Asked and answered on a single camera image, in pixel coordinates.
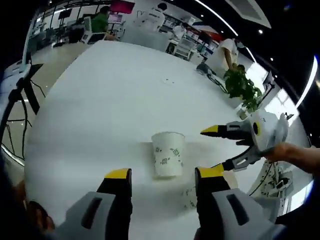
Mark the white partition panel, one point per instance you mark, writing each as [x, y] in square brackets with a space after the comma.
[147, 40]

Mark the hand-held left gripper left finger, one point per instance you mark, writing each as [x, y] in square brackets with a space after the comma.
[100, 215]

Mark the person's right hand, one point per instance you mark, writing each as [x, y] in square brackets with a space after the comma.
[285, 152]

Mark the white office chair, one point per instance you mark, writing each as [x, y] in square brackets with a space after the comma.
[91, 37]
[185, 48]

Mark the green potted plant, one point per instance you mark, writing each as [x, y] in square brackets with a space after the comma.
[237, 85]

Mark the person's left hand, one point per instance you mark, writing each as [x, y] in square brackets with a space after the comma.
[40, 216]

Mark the ceiling air vent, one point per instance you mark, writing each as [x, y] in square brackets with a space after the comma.
[250, 11]

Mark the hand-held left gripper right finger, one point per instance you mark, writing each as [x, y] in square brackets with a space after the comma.
[225, 217]

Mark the dark desk monitor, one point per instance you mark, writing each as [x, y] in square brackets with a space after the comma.
[269, 78]

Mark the white plant pot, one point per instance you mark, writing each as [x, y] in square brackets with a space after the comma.
[243, 113]

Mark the black display on stand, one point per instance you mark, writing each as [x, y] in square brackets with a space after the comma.
[64, 14]

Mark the green printed white paper cup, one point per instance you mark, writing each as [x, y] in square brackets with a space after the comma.
[167, 157]
[190, 198]

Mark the black device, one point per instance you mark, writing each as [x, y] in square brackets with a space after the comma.
[203, 67]

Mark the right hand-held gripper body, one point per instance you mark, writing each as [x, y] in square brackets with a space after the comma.
[270, 132]

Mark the red display screen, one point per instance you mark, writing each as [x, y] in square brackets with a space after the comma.
[122, 6]

